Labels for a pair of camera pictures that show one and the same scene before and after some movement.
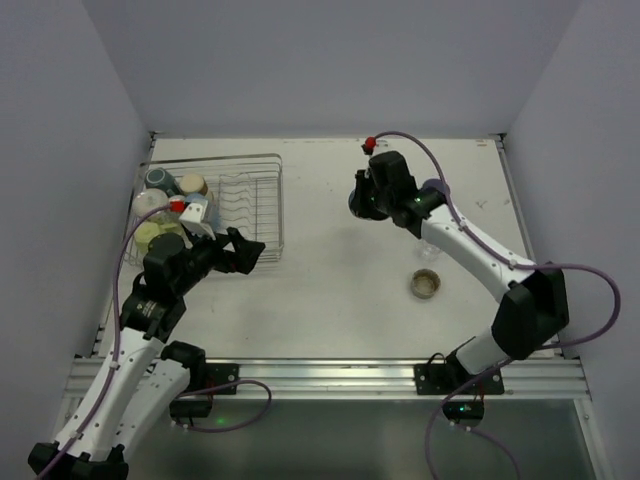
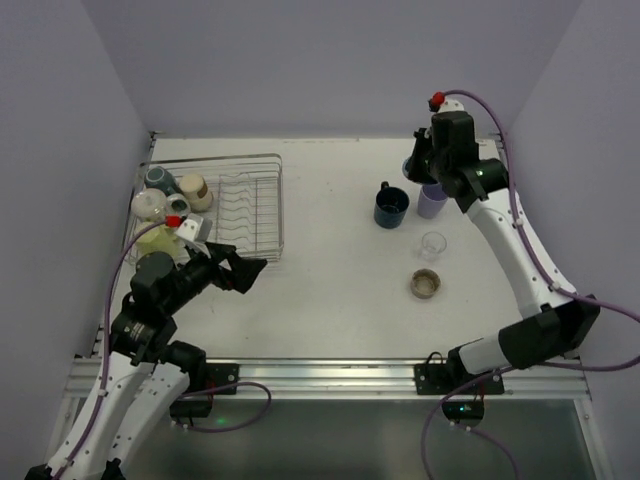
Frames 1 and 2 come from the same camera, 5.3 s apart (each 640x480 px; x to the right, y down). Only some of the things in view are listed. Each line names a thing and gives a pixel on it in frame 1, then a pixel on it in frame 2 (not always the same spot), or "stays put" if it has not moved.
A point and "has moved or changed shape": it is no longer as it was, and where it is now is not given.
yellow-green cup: [145, 231] stays put
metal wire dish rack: [247, 194] stays put
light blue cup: [210, 214] has moved or changed shape
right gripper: [360, 193] to [423, 163]
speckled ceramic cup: [425, 283] stays put
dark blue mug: [363, 205] has moved or changed shape
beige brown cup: [193, 183] stays put
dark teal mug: [159, 178] stays put
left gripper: [229, 255] to [223, 268]
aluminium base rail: [340, 378] stays put
